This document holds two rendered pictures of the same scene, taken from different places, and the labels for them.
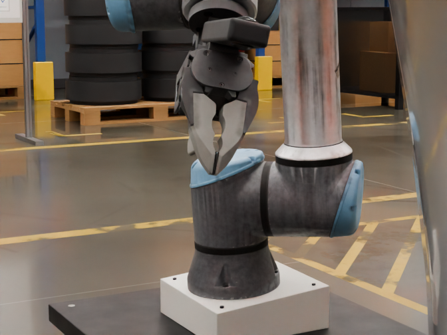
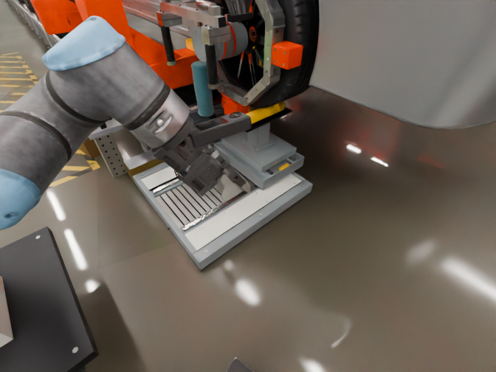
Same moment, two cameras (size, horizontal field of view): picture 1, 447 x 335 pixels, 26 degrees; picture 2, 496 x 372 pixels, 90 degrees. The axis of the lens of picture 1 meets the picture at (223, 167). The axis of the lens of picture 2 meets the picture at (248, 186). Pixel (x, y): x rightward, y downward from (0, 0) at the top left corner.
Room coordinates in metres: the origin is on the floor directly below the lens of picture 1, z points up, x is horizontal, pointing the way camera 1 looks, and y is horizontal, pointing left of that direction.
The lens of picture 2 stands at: (1.13, 0.38, 1.14)
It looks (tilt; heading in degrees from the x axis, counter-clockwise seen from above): 44 degrees down; 257
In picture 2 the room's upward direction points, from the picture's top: straight up
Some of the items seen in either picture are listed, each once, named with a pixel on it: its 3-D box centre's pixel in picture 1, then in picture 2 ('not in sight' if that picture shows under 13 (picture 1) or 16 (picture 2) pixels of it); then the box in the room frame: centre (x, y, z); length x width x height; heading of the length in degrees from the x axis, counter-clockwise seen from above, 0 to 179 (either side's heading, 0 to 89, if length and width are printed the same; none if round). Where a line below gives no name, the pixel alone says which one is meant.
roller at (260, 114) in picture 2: not in sight; (265, 111); (0.76, -0.78, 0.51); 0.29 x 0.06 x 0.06; 27
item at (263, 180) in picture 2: not in sight; (257, 154); (0.75, -0.92, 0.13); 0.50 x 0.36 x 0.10; 117
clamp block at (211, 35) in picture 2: not in sight; (215, 33); (1.01, -0.60, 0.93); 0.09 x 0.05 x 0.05; 27
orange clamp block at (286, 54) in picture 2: not in sight; (286, 54); (0.76, -0.57, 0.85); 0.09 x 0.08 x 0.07; 117
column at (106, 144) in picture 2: not in sight; (107, 146); (1.71, -1.12, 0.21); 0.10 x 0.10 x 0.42; 27
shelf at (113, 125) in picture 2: not in sight; (94, 116); (1.69, -1.09, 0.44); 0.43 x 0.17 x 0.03; 117
